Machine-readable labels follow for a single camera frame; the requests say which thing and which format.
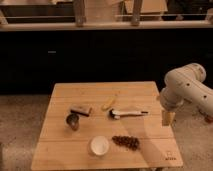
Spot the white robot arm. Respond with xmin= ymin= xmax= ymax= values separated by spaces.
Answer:
xmin=159 ymin=63 xmax=213 ymax=126

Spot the dark grape bunch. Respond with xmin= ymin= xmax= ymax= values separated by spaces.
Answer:
xmin=112 ymin=136 xmax=140 ymax=151

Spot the yellow banana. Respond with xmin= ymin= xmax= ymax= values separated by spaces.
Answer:
xmin=101 ymin=96 xmax=117 ymax=111

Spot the white bowl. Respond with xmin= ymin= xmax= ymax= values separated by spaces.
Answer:
xmin=90 ymin=136 xmax=110 ymax=156

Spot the brown wooden block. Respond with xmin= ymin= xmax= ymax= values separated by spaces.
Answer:
xmin=70 ymin=106 xmax=92 ymax=117

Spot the dark metal cup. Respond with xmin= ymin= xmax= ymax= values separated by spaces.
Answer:
xmin=66 ymin=114 xmax=79 ymax=131

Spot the wooden shelf rail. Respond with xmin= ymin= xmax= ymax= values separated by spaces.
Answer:
xmin=0 ymin=20 xmax=213 ymax=31

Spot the right wooden post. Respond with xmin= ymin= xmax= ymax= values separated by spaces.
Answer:
xmin=131 ymin=0 xmax=143 ymax=26

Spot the wooden post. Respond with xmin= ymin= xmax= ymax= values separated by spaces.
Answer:
xmin=131 ymin=0 xmax=143 ymax=26
xmin=73 ymin=0 xmax=86 ymax=27

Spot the left wooden post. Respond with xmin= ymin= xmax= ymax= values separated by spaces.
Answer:
xmin=73 ymin=0 xmax=86 ymax=27

